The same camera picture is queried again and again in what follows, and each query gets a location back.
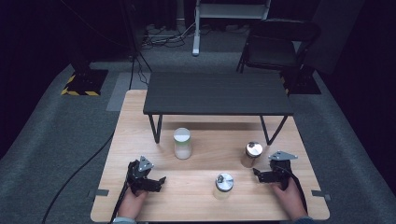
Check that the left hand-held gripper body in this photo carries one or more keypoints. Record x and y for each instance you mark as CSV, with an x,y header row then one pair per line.
x,y
139,177

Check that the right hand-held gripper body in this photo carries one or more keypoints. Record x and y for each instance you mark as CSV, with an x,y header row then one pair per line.
x,y
279,174

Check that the metal-lidded jar of yellow powder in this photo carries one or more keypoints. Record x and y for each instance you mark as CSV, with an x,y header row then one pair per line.
x,y
223,186

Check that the white-lidded jar of white powder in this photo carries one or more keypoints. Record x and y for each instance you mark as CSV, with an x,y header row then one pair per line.
x,y
182,143

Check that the black shelf with metal legs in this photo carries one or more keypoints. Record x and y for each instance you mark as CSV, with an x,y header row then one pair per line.
x,y
218,93

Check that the person's left hand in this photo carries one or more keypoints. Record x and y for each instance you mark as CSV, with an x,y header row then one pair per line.
x,y
132,203

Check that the person's right hand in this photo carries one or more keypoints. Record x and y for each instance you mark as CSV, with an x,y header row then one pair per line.
x,y
291,200

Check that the grey tape strip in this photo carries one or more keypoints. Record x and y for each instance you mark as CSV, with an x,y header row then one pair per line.
x,y
320,193
99,193

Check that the light wristband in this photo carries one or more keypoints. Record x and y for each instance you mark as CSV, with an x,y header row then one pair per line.
x,y
124,220

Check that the black base with hazard tape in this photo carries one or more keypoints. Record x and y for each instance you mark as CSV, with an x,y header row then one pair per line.
x,y
84,82
300,82

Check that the black folding chair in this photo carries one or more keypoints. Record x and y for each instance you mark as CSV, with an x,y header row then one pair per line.
x,y
274,46

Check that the black tripod stand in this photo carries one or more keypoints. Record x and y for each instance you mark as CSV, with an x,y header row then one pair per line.
x,y
134,40

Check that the grey panel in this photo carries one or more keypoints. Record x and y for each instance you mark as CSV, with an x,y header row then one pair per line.
x,y
336,34

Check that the white metal stand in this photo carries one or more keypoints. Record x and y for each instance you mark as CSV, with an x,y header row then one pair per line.
x,y
197,28

